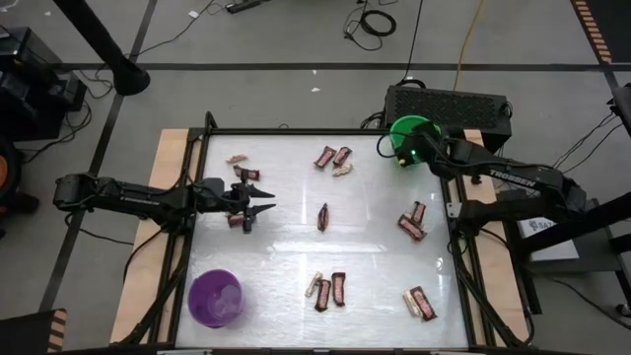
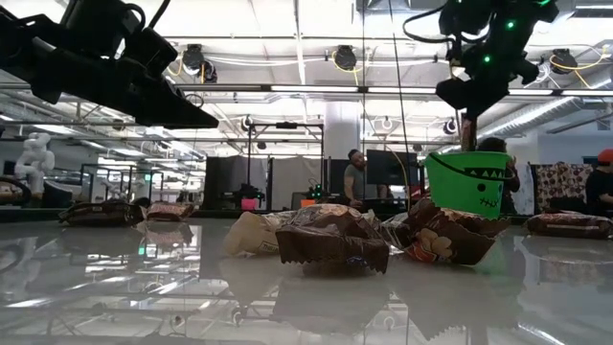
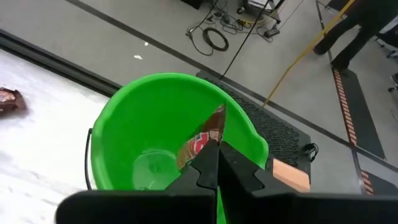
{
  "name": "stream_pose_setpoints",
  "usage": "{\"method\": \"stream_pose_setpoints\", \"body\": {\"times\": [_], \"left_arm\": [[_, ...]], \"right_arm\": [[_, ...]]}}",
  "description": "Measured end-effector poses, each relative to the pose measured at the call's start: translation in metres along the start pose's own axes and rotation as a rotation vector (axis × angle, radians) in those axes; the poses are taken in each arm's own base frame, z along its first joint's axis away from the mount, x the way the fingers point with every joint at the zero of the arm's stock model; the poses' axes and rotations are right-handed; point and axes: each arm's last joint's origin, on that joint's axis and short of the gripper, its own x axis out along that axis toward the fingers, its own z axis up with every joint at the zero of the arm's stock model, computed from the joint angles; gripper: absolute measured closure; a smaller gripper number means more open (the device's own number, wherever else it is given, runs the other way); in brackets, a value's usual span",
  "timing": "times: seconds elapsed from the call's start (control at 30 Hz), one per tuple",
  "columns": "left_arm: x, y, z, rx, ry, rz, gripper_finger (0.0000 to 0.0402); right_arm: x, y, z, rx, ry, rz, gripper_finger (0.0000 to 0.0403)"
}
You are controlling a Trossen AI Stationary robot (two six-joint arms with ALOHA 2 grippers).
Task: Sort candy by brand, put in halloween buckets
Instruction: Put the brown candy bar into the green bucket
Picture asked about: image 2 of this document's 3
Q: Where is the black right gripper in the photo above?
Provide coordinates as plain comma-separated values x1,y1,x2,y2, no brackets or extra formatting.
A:
435,43,540,152

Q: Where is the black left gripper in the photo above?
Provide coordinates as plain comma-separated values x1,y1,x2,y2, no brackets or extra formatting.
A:
0,0,220,129

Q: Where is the green halloween bucket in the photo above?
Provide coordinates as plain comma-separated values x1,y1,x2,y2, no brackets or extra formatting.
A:
424,150,513,220

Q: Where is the person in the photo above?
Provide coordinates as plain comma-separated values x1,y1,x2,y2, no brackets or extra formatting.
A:
343,148,384,210
476,136,522,216
584,148,613,217

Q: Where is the black computer monitor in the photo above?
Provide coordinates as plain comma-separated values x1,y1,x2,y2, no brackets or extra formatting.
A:
366,149,419,187

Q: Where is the patterned floral cloth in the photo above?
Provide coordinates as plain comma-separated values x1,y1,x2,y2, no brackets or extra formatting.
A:
529,162,595,215

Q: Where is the grey partition curtain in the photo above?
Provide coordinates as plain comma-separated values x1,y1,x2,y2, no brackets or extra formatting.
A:
205,155,327,211

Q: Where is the white building column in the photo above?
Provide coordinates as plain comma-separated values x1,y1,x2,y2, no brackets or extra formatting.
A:
325,101,360,162

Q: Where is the long ceiling light bar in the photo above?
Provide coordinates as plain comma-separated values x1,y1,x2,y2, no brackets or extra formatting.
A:
174,83,613,97

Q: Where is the white humanoid figure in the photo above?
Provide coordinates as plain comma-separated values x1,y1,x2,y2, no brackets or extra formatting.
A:
13,132,57,196

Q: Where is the black ceiling cable reel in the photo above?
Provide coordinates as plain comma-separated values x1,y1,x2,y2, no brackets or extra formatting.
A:
181,43,219,83
333,45,358,72
550,48,579,76

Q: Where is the black metal frame rig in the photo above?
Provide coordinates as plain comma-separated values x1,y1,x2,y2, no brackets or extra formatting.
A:
246,122,326,212

